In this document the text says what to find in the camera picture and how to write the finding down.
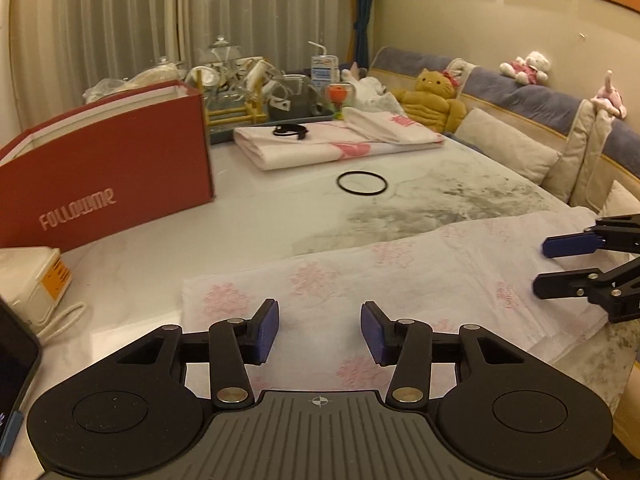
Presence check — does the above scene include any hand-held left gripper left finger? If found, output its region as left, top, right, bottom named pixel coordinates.
left=118, top=298, right=280, bottom=409

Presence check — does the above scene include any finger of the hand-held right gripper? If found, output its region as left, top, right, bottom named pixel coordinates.
left=541, top=213, right=640, bottom=261
left=532, top=260, right=640, bottom=323

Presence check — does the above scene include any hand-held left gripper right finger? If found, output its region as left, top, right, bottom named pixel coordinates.
left=360, top=301, right=526, bottom=408

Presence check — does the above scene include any white pink-printed shopping bag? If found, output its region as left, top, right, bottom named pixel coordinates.
left=181, top=206, right=613, bottom=396

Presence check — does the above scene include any black rubber ring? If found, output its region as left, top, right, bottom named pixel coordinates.
left=336, top=171, right=387, bottom=196

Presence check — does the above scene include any clear plastic bag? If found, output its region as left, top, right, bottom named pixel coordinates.
left=82, top=67, right=186, bottom=106

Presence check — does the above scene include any beige back cushion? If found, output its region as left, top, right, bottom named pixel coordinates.
left=542, top=100, right=613, bottom=206

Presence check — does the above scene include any white square cushion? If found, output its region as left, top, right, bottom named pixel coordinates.
left=452, top=107, right=561, bottom=186

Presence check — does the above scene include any pink plush rabbit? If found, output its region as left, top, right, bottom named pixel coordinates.
left=590, top=70, right=628, bottom=120

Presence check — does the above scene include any grey-blue sofa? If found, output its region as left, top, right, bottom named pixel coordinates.
left=367, top=46, right=640, bottom=221

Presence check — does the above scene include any white plush bear pair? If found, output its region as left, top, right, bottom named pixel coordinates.
left=500, top=51, right=551, bottom=86

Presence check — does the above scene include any large folded pink-print cloth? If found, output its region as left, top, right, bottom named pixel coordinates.
left=233, top=119, right=446, bottom=172

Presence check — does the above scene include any yellow plush cat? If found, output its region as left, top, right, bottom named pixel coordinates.
left=390, top=68, right=467, bottom=134

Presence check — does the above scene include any small folded pink-print cloth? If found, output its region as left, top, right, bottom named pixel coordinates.
left=342, top=107, right=446, bottom=146

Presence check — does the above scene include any wooden cup rack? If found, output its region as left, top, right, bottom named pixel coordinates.
left=192, top=62, right=273, bottom=128

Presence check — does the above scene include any red cardboard box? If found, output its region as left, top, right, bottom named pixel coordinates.
left=0, top=79, right=217, bottom=253

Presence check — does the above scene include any smoky glass pitcher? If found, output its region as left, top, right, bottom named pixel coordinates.
left=267, top=74, right=321, bottom=121

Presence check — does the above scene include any orange toy in clear box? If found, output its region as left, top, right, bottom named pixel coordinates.
left=322, top=81, right=358, bottom=120

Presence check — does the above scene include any white power bank orange label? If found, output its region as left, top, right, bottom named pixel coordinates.
left=0, top=246, right=75, bottom=322

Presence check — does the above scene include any white plush cat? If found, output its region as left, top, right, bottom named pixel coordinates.
left=340, top=62, right=388, bottom=111

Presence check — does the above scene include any smartphone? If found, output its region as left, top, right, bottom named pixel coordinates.
left=0, top=297, right=42, bottom=461

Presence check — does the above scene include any milk carton with straw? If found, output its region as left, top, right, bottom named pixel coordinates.
left=307, top=41, right=341, bottom=86

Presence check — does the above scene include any glass teapot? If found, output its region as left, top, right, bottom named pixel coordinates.
left=197, top=35, right=247, bottom=70

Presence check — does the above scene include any blue curtain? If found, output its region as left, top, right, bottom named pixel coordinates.
left=352, top=0, right=381, bottom=68

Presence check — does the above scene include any sheer white curtain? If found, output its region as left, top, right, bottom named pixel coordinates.
left=10, top=0, right=358, bottom=126

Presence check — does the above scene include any white charging cable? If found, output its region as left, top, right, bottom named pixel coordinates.
left=30, top=301, right=88, bottom=346

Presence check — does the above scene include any black hair tie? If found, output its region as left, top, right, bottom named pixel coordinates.
left=272, top=123, right=310, bottom=141

